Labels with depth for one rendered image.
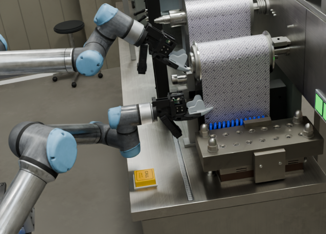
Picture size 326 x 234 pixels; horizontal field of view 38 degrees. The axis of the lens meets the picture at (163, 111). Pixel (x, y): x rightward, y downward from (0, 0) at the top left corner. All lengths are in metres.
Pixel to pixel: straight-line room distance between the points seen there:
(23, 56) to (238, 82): 0.72
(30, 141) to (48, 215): 1.76
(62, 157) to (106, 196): 1.80
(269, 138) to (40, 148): 0.74
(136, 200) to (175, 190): 0.14
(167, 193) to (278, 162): 0.38
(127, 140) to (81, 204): 1.50
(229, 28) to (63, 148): 0.82
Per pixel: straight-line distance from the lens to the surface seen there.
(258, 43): 1.66
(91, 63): 1.45
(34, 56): 1.52
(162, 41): 1.58
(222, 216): 1.63
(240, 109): 1.72
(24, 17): 5.04
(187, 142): 1.85
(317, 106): 1.52
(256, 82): 1.68
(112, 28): 1.55
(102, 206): 3.06
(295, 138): 1.63
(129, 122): 1.63
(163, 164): 1.76
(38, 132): 1.39
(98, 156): 3.53
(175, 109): 1.63
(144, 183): 1.66
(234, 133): 1.66
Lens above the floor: 1.91
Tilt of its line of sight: 29 degrees down
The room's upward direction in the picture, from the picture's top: 7 degrees counter-clockwise
